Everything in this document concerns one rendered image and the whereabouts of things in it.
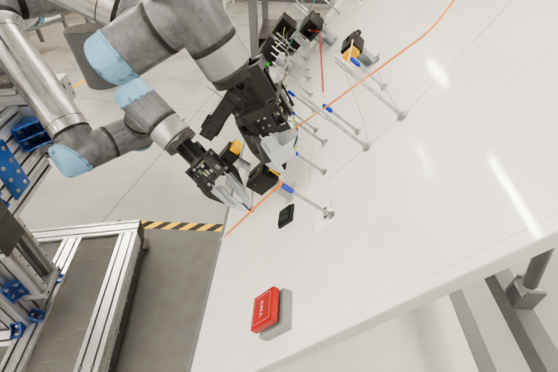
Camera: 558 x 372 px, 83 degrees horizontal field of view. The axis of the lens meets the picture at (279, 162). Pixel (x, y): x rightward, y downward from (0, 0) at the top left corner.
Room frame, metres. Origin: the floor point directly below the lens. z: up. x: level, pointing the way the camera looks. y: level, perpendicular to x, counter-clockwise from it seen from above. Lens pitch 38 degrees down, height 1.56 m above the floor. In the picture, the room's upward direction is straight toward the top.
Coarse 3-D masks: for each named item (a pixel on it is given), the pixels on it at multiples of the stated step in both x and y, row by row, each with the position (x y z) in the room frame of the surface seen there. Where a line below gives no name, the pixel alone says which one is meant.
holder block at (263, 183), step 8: (256, 168) 0.49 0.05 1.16; (264, 168) 0.47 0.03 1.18; (248, 176) 0.49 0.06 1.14; (256, 176) 0.46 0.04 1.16; (264, 176) 0.46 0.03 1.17; (248, 184) 0.46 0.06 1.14; (264, 184) 0.46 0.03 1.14; (272, 184) 0.46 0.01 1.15; (256, 192) 0.46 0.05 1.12; (264, 192) 0.46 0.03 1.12
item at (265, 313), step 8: (272, 288) 0.25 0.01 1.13; (264, 296) 0.24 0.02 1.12; (272, 296) 0.24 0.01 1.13; (256, 304) 0.24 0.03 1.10; (264, 304) 0.23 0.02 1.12; (272, 304) 0.23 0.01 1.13; (256, 312) 0.23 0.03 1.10; (264, 312) 0.22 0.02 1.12; (272, 312) 0.21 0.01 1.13; (256, 320) 0.22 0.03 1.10; (264, 320) 0.21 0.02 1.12; (272, 320) 0.20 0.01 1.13; (256, 328) 0.21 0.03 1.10; (264, 328) 0.20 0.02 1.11
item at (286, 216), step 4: (292, 204) 0.43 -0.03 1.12; (284, 208) 0.43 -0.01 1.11; (288, 208) 0.42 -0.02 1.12; (292, 208) 0.42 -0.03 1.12; (280, 212) 0.43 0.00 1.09; (284, 212) 0.42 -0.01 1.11; (288, 212) 0.41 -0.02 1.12; (292, 212) 0.42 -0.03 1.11; (280, 216) 0.42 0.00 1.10; (284, 216) 0.41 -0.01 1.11; (288, 216) 0.40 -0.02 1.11; (292, 216) 0.41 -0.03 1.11; (280, 220) 0.41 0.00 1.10; (284, 220) 0.40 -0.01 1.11; (288, 220) 0.40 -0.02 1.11; (292, 220) 0.40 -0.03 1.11; (280, 224) 0.40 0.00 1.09; (284, 224) 0.40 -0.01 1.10; (280, 228) 0.40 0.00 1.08
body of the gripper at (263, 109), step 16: (256, 64) 0.44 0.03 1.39; (240, 80) 0.43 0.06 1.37; (256, 80) 0.44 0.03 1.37; (272, 80) 0.46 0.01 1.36; (240, 96) 0.45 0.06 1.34; (256, 96) 0.45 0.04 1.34; (272, 96) 0.44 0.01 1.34; (288, 96) 0.49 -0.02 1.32; (240, 112) 0.45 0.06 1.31; (256, 112) 0.43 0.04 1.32; (272, 112) 0.43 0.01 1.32; (288, 112) 0.47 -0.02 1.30; (240, 128) 0.44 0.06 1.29; (256, 128) 0.45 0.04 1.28; (272, 128) 0.44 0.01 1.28; (288, 128) 0.43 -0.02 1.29
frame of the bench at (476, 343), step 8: (456, 296) 0.42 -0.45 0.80; (464, 296) 0.42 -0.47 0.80; (456, 304) 0.40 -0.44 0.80; (464, 304) 0.40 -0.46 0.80; (456, 312) 0.38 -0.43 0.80; (464, 312) 0.38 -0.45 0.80; (464, 320) 0.36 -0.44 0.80; (472, 320) 0.36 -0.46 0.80; (464, 328) 0.34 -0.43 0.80; (472, 328) 0.34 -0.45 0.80; (472, 336) 0.32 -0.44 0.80; (480, 336) 0.32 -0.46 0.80; (472, 344) 0.31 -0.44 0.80; (480, 344) 0.31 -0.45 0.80; (472, 352) 0.29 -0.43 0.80; (480, 352) 0.29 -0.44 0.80; (488, 352) 0.29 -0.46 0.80; (480, 360) 0.27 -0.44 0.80; (488, 360) 0.27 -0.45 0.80; (480, 368) 0.26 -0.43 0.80; (488, 368) 0.26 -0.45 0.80
